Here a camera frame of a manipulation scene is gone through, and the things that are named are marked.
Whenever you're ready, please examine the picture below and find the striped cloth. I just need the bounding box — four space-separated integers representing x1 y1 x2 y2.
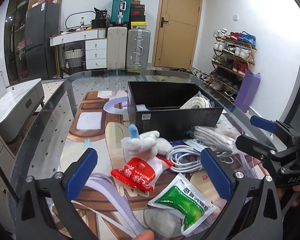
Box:
185 126 237 152

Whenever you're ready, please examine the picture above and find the green medicine packet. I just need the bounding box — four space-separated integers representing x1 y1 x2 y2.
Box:
148 173 217 236

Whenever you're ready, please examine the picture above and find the white rope coil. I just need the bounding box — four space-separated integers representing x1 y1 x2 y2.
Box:
179 91 216 110

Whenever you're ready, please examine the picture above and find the person's left hand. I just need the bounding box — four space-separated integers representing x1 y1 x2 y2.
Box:
133 230 154 240

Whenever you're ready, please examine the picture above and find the purple bag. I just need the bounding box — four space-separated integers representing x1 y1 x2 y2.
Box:
235 70 261 113

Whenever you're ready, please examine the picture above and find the white plush toy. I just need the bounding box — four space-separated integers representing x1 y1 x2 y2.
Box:
121 124 173 160

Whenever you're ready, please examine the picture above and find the wooden shoe rack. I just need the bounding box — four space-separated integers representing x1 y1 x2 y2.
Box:
204 28 257 102

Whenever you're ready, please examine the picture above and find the black storage box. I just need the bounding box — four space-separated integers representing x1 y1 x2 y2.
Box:
127 81 223 141

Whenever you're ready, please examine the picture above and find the grey marble side table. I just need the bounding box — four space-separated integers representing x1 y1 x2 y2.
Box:
0 79 44 143

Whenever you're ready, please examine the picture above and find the woven laundry basket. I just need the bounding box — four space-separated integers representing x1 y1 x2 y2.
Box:
64 47 84 68

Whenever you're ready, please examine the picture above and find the wooden door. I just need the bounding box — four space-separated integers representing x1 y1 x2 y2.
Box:
153 0 203 69

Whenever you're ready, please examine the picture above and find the dark glass cabinet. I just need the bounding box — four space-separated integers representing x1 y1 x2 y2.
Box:
4 0 39 85

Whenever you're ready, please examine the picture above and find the white drawer desk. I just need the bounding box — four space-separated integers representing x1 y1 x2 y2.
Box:
50 28 107 70

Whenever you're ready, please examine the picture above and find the beige suitcase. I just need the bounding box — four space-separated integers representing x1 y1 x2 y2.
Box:
107 27 128 70

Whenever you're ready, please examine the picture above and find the grey aluminium suitcase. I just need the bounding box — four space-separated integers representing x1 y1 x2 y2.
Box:
126 29 151 69

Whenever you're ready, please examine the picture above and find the water bottle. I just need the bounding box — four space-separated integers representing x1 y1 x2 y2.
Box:
80 17 85 30

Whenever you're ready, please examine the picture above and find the black bag on desk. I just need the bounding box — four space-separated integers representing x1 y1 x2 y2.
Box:
91 8 107 29

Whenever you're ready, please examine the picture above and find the oval desk mirror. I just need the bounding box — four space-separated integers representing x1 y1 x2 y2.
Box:
64 10 95 30

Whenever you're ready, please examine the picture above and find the black refrigerator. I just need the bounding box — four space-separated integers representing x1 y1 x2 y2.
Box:
25 2 60 80

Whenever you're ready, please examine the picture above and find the stack of shoe boxes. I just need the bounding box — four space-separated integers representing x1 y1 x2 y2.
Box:
130 0 147 29

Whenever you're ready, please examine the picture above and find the teal suitcase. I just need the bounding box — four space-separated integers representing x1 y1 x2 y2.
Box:
110 0 132 27

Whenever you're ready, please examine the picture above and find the white charging cable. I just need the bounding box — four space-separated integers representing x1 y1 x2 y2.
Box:
166 144 235 173

